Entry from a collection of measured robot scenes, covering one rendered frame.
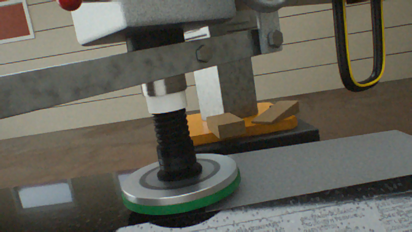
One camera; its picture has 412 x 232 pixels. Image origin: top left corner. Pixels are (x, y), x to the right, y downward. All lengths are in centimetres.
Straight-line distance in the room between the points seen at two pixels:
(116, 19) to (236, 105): 102
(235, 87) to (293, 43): 536
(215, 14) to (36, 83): 27
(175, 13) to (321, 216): 39
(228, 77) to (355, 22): 579
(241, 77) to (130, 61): 99
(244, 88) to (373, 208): 96
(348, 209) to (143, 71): 39
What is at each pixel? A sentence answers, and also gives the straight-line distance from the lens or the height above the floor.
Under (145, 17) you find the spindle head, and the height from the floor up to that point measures 114.
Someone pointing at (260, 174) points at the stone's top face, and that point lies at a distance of 70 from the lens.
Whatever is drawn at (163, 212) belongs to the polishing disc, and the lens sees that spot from 55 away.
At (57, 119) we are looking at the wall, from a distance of 754.
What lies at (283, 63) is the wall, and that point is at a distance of 672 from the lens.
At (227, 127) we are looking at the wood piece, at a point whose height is 82.
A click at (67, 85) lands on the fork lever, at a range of 48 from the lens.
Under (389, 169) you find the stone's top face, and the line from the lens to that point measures 69.
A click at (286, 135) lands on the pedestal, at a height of 73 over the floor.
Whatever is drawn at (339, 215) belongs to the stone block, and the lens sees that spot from 60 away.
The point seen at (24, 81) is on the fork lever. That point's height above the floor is 109.
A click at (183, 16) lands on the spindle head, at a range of 51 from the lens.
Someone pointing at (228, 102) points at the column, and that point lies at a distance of 142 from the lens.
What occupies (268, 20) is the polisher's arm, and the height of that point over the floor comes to 112.
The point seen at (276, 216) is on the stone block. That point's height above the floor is 81.
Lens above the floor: 108
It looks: 11 degrees down
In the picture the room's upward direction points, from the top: 9 degrees counter-clockwise
